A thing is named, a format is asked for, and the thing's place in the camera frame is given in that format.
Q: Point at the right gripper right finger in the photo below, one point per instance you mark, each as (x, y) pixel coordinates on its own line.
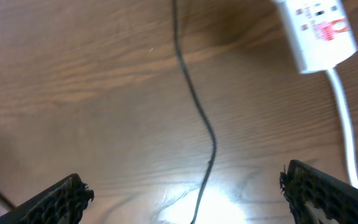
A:
(316, 197)

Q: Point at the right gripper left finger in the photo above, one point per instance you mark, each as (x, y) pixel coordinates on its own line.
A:
(63, 202)

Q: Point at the white power strip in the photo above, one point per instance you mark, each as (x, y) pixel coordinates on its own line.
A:
(318, 31)

